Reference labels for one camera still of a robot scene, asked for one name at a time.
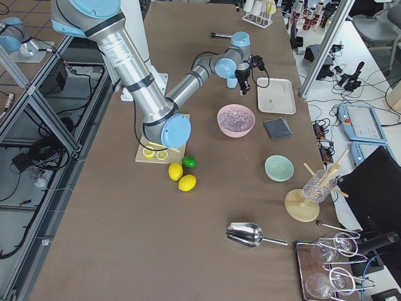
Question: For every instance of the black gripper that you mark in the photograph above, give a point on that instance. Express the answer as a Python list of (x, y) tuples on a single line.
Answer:
[(242, 75)]

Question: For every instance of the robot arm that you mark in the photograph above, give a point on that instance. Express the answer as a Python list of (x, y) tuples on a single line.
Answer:
[(104, 23), (17, 41)]

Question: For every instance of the light blue cup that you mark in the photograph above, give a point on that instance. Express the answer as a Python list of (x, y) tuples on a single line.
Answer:
[(231, 82)]

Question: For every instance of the pink bowl of ice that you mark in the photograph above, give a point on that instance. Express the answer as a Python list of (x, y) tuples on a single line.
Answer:
[(235, 120)]

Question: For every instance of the pink cup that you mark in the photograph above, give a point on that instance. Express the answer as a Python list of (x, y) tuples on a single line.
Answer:
[(257, 8)]

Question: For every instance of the white cup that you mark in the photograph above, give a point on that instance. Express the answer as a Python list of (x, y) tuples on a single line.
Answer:
[(248, 6)]

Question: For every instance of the yellow cup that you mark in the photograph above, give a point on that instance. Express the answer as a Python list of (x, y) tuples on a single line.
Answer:
[(270, 7)]

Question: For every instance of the steel ice scoop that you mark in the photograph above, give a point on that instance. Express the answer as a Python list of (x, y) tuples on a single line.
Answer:
[(250, 235)]

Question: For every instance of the cream rabbit tray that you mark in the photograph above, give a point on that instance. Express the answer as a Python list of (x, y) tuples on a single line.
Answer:
[(275, 96)]

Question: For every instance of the grey folded cloth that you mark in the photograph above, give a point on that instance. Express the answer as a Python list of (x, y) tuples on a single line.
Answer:
[(277, 128)]

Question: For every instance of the steel muddler black tip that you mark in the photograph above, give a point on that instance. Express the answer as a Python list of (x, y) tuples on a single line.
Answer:
[(220, 35)]

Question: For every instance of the mint green bowl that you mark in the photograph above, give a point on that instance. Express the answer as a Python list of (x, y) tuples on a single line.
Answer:
[(278, 168)]

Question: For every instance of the yellow plastic knife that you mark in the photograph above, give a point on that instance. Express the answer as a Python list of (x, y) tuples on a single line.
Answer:
[(160, 147)]

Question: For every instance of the green lime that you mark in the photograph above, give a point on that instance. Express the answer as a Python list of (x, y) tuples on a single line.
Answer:
[(189, 162)]

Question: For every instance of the lemon slice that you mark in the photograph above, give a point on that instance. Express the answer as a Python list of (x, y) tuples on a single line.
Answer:
[(162, 155), (148, 153)]

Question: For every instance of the yellow lemon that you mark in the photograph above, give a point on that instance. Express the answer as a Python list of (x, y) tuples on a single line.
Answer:
[(175, 171), (187, 182)]

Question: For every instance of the wooden cutting board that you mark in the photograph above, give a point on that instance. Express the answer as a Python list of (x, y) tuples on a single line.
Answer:
[(172, 157)]

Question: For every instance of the blue teach pendant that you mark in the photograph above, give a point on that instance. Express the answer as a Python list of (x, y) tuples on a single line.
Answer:
[(361, 150), (361, 123)]

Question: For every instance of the clear glass mug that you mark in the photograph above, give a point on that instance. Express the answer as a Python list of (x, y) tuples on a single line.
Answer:
[(319, 186)]

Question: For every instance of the wine glass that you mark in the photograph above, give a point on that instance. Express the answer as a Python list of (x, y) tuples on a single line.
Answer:
[(336, 250), (337, 283)]

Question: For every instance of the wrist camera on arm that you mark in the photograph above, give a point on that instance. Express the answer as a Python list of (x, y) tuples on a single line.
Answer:
[(257, 62)]

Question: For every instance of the white wire cup rack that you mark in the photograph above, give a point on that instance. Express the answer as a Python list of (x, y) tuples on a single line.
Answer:
[(262, 21)]

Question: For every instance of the aluminium frame post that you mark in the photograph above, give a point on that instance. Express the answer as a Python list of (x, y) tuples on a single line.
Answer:
[(335, 26)]

